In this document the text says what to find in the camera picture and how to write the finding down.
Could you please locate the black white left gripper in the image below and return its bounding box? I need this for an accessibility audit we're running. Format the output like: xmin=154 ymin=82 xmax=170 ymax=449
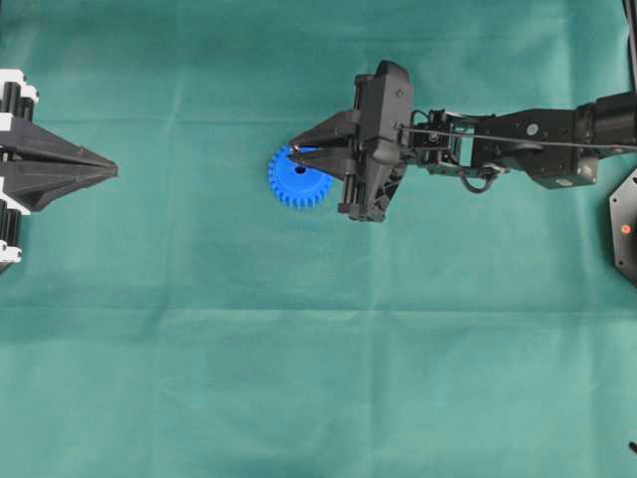
xmin=1 ymin=69 xmax=118 ymax=273

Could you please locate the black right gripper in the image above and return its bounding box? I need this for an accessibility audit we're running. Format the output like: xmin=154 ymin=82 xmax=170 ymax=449
xmin=288 ymin=61 xmax=414 ymax=222

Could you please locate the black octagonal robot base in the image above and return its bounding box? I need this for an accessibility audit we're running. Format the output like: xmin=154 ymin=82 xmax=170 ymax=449
xmin=608 ymin=170 xmax=637 ymax=286

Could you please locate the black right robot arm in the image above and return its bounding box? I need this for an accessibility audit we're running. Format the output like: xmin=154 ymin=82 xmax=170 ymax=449
xmin=289 ymin=61 xmax=636 ymax=222

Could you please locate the blue plastic spur gear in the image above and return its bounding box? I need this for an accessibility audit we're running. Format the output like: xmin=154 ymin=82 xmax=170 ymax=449
xmin=268 ymin=145 xmax=333 ymax=209

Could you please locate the green table cloth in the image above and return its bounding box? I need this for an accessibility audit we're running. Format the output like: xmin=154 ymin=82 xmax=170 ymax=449
xmin=1 ymin=1 xmax=636 ymax=477

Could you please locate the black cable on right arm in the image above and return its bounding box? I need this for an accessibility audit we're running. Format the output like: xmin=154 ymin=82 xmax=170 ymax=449
xmin=396 ymin=124 xmax=637 ymax=152

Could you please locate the black frame bar top right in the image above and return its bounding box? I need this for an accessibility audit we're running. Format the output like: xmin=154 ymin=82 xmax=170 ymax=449
xmin=622 ymin=0 xmax=637 ymax=92

